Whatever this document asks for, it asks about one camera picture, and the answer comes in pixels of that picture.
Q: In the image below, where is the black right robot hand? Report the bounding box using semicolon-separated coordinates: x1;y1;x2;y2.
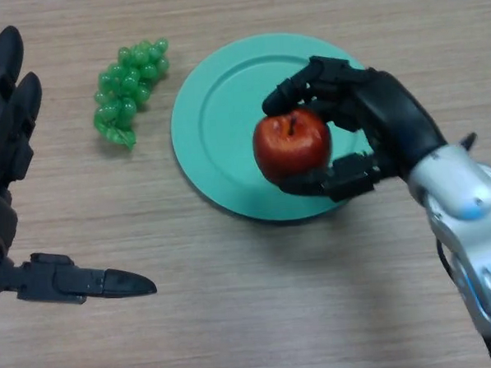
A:
259;49;452;207

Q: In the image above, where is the red apple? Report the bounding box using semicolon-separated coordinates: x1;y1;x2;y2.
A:
251;106;335;184

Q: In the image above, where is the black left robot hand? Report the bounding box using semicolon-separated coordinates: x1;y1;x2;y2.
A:
0;18;159;314

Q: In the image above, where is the green round plate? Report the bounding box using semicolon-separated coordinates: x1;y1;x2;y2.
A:
165;27;379;228

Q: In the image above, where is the green grape bunch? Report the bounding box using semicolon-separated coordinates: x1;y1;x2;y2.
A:
89;36;175;153

